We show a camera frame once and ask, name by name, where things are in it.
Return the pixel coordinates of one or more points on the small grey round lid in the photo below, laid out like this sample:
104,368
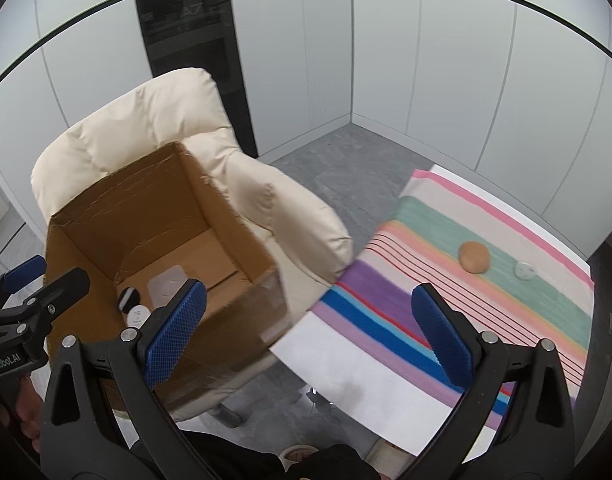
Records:
525,271

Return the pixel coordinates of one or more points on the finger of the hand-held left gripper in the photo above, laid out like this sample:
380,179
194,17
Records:
23,271
63,287

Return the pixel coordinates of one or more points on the light slipper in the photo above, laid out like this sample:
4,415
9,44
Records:
297,452

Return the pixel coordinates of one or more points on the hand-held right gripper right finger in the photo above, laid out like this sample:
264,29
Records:
441,335

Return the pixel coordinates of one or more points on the brown round puff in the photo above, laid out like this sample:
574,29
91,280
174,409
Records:
474,257

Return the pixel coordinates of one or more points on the cream padded armchair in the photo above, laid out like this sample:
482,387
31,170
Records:
151,110

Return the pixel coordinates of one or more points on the black round compact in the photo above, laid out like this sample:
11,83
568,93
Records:
128,299

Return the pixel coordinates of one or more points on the dark glass door panel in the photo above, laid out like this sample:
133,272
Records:
191,35

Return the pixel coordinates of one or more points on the striped colourful blanket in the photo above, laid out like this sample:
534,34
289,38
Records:
436,320

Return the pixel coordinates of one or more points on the white round jar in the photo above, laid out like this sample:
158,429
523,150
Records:
137,316

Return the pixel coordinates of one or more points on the brown cardboard box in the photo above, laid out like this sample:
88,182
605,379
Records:
161,210

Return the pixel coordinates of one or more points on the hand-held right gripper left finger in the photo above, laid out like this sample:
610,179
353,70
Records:
178,330

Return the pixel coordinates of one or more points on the clear plastic container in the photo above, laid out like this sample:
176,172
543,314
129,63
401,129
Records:
166,285

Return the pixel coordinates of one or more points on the person's black trouser legs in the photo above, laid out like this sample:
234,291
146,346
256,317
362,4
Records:
236,460

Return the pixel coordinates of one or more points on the person's left hand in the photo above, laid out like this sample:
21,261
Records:
28,410

